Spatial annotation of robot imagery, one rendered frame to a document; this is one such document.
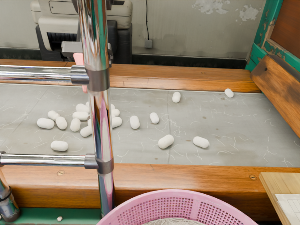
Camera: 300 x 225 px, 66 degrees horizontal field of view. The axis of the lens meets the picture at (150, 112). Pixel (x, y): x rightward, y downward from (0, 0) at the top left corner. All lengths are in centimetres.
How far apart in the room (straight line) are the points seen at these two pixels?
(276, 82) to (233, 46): 220
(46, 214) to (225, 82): 55
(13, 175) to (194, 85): 49
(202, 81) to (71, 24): 65
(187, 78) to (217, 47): 207
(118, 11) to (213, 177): 111
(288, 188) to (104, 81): 32
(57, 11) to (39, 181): 88
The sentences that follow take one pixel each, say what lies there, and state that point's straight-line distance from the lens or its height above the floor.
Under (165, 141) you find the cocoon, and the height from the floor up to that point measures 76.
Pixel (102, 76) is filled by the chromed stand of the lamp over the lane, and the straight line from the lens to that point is 22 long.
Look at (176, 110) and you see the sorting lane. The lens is 58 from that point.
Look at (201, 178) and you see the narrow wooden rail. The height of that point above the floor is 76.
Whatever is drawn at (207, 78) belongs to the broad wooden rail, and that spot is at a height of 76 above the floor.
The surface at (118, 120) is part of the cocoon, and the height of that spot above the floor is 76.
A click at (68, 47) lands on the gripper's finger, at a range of 52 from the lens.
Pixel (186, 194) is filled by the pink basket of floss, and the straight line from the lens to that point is 37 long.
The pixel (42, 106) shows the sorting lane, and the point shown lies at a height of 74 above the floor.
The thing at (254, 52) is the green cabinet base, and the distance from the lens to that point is 83.
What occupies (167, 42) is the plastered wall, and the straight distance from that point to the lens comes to 262.
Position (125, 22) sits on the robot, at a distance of 137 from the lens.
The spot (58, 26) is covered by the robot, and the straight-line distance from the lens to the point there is 114.
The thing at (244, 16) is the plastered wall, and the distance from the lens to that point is 273.
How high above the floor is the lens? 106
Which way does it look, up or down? 35 degrees down
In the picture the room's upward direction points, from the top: 4 degrees clockwise
